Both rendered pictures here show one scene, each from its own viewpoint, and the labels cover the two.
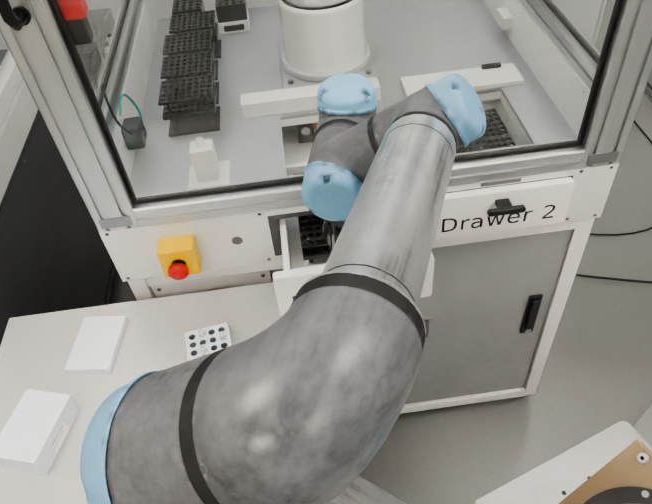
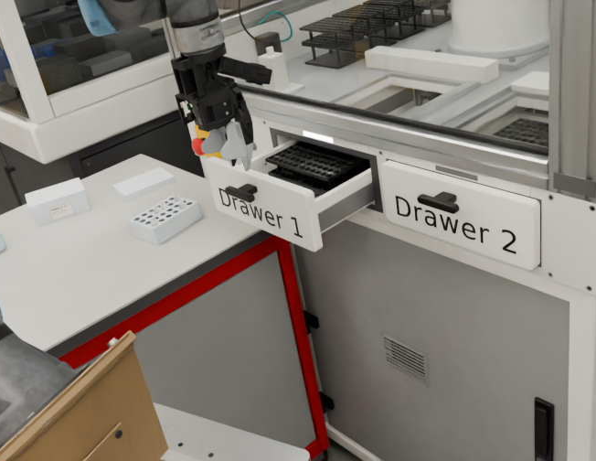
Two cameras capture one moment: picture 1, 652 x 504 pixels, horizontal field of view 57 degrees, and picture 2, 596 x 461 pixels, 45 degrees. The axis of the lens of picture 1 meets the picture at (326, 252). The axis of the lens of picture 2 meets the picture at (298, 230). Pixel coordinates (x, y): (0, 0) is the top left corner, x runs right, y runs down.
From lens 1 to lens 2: 107 cm
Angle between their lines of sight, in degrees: 46
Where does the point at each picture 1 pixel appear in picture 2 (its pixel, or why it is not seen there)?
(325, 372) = not seen: outside the picture
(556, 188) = (510, 205)
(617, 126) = (582, 136)
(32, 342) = (128, 169)
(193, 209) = not seen: hidden behind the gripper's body
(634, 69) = (583, 46)
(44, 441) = (45, 201)
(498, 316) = (504, 409)
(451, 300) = (443, 341)
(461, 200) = (409, 176)
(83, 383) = (111, 198)
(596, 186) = (578, 233)
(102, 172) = not seen: hidden behind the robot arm
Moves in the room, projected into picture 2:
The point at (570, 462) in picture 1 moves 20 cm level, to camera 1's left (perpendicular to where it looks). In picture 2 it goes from (220, 434) to (148, 369)
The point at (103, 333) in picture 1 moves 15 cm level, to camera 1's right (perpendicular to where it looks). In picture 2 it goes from (152, 178) to (184, 194)
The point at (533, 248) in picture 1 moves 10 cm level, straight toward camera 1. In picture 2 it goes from (525, 310) to (466, 326)
